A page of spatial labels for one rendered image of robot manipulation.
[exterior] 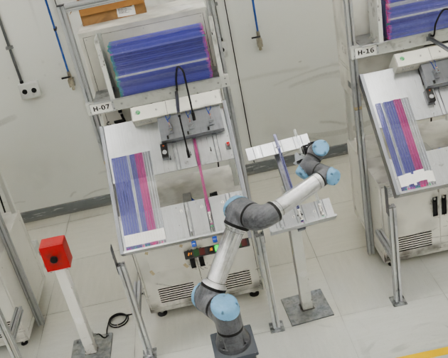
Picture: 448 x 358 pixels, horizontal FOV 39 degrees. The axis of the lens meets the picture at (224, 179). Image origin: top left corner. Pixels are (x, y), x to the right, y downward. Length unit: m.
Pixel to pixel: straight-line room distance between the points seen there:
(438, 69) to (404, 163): 0.53
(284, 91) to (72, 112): 1.68
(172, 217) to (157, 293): 0.68
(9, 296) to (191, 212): 1.25
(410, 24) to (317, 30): 1.56
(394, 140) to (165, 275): 1.51
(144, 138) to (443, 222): 1.83
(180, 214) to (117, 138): 0.55
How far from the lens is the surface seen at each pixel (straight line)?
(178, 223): 3.26
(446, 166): 3.46
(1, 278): 3.83
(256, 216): 2.60
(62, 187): 5.34
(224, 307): 2.65
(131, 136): 3.42
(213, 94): 3.36
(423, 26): 3.56
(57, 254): 3.46
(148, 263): 3.68
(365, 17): 3.64
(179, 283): 3.77
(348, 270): 4.03
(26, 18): 4.90
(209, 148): 3.35
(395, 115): 3.49
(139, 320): 3.55
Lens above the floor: 2.43
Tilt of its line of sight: 27 degrees down
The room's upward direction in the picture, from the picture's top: 12 degrees counter-clockwise
